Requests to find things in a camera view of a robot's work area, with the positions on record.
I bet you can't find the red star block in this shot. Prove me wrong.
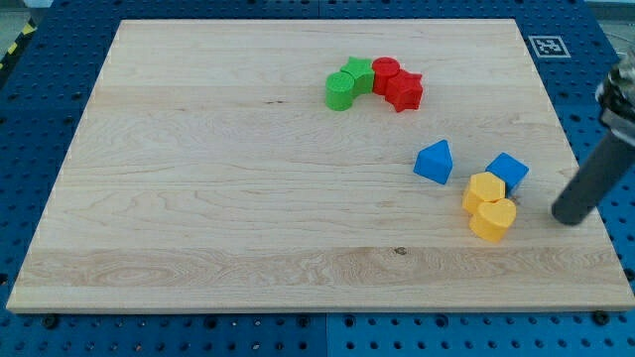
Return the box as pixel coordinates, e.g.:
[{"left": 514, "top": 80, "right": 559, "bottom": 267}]
[{"left": 385, "top": 69, "right": 424, "bottom": 112}]

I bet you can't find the blue cube block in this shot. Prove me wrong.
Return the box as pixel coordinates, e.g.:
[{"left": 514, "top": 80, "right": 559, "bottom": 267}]
[{"left": 485, "top": 153, "right": 529, "bottom": 196}]

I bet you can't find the red cylinder block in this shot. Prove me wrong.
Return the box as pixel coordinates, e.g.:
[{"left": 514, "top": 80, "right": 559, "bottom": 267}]
[{"left": 371, "top": 57, "right": 401, "bottom": 95}]

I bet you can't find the yellow hexagon block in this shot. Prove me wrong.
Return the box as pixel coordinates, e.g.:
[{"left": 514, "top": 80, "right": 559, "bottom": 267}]
[{"left": 461, "top": 172, "right": 506, "bottom": 214}]

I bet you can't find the green star block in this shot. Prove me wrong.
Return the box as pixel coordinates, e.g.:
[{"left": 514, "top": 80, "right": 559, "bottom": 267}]
[{"left": 340, "top": 57, "right": 375, "bottom": 97}]

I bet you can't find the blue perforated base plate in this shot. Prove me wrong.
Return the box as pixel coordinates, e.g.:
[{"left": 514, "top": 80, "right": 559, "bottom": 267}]
[{"left": 1, "top": 0, "right": 634, "bottom": 356}]

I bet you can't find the white fiducial marker tag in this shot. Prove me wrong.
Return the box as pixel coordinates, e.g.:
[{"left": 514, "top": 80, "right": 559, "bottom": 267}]
[{"left": 528, "top": 36, "right": 571, "bottom": 59}]

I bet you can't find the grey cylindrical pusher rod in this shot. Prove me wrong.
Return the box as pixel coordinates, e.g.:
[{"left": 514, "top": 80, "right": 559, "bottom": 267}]
[{"left": 551, "top": 129, "right": 634, "bottom": 226}]

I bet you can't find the blue triangle block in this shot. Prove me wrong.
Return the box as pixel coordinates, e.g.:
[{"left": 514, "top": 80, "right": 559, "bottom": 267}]
[{"left": 413, "top": 140, "right": 453, "bottom": 184}]

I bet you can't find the yellow heart block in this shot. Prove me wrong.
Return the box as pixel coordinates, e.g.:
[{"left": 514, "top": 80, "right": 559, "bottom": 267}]
[{"left": 468, "top": 198, "right": 517, "bottom": 243}]

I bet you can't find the green cylinder block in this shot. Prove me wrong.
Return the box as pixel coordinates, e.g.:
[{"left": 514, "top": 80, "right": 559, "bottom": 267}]
[{"left": 325, "top": 71, "right": 354, "bottom": 111}]

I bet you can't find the wooden board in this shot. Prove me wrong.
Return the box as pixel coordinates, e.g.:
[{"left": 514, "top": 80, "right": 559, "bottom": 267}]
[{"left": 7, "top": 19, "right": 634, "bottom": 313}]

